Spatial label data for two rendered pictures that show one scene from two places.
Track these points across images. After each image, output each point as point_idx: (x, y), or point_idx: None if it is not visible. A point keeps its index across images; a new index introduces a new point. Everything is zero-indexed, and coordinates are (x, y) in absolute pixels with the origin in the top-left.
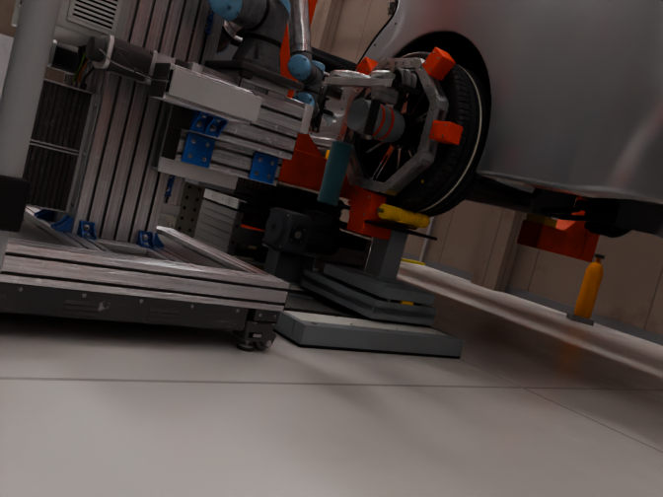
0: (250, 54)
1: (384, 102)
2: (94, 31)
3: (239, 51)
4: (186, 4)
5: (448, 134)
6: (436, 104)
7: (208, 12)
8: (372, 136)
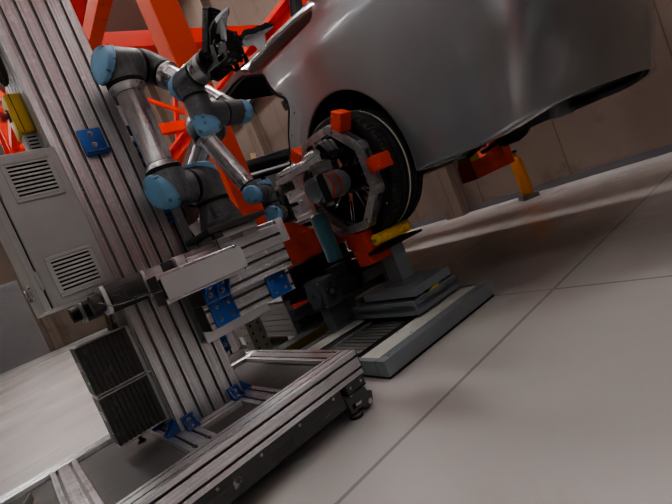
0: (210, 218)
1: (324, 172)
2: (88, 288)
3: (202, 221)
4: (143, 216)
5: (382, 162)
6: (359, 147)
7: None
8: (333, 201)
